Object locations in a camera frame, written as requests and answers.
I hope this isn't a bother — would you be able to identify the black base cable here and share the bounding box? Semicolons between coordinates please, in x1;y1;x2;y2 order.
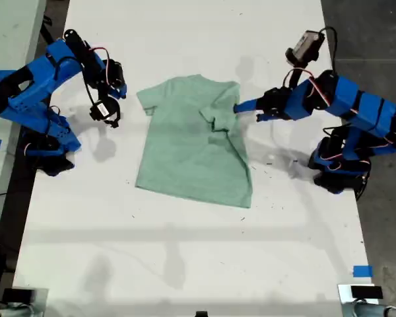
354;170;372;201

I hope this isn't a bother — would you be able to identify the grey metal plate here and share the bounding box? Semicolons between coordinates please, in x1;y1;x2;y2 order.
337;283;381;317
11;287;50;317

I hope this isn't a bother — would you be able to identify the pale green T-shirt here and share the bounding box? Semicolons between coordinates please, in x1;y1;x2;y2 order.
135;73;253;209

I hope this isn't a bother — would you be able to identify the black stand leg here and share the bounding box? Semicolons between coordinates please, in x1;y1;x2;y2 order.
38;2;62;47

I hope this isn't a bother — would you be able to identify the black camera box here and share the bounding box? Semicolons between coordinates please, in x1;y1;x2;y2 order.
88;98;122;129
284;30;327;64

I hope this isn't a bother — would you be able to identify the square blue tape piece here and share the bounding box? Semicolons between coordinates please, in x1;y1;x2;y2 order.
352;264;374;279

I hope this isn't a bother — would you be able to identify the pale side table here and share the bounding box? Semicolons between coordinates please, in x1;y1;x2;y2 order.
0;0;48;255

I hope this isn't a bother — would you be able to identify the small black box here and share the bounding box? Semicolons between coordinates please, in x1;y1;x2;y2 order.
2;287;36;303
350;285;384;300

